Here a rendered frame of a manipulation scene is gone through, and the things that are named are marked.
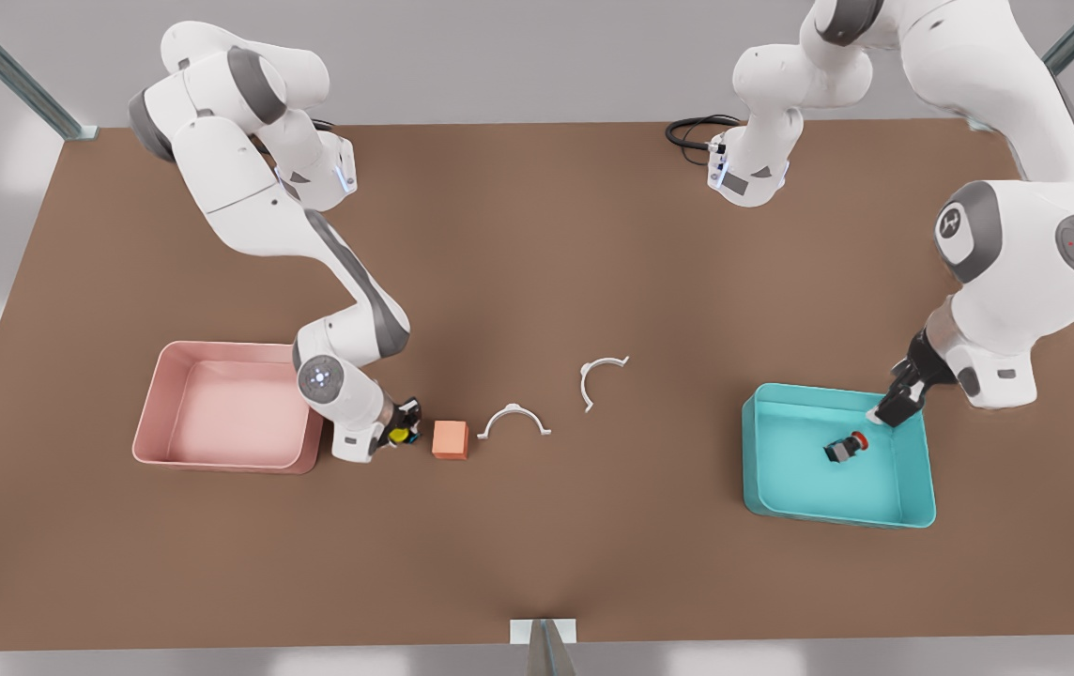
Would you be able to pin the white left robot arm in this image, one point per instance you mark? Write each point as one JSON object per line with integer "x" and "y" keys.
{"x": 997, "y": 169}

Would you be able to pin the red push button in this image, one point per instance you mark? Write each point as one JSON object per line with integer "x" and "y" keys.
{"x": 846, "y": 447}

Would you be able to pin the white curved clip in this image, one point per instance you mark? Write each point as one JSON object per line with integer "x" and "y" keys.
{"x": 598, "y": 377}
{"x": 513, "y": 421}

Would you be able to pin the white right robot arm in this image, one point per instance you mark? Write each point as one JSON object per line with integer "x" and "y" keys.
{"x": 246, "y": 197}

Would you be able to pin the yellow push button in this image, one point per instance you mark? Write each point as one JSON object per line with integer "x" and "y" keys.
{"x": 399, "y": 436}

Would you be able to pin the pink storage box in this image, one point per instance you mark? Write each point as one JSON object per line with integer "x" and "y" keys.
{"x": 227, "y": 406}

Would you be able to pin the orange cube block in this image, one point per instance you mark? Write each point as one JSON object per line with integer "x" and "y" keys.
{"x": 451, "y": 439}

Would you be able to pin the blue storage box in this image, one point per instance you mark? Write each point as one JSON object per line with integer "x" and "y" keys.
{"x": 836, "y": 456}

